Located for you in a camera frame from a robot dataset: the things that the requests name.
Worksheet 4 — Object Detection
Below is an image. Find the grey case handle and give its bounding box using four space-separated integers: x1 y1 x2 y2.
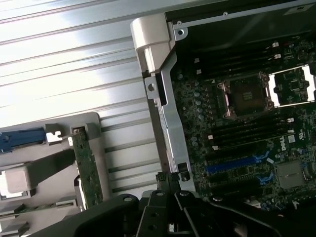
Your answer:
130 11 177 75

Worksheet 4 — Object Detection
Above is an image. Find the CPU socket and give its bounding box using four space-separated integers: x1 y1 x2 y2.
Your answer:
216 71 275 119

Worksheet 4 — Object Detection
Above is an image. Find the open metal PC case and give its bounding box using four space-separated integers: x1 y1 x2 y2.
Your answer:
130 0 316 213

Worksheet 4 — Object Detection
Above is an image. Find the hard disk blue caddy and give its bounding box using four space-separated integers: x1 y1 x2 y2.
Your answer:
0 126 48 154

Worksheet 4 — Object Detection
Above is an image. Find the silver CPU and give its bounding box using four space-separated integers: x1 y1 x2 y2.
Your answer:
0 170 24 199

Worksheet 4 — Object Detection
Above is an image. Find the blue expansion slot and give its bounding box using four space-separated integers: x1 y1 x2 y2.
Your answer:
206 157 260 174

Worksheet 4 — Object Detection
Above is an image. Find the grey plastic parts rack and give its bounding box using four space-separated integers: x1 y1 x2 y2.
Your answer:
0 112 112 237

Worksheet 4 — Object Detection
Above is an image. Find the metal socket cover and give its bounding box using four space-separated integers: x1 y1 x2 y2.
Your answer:
268 64 316 109

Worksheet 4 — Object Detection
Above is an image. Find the green motherboard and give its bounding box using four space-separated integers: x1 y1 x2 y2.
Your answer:
172 37 316 213

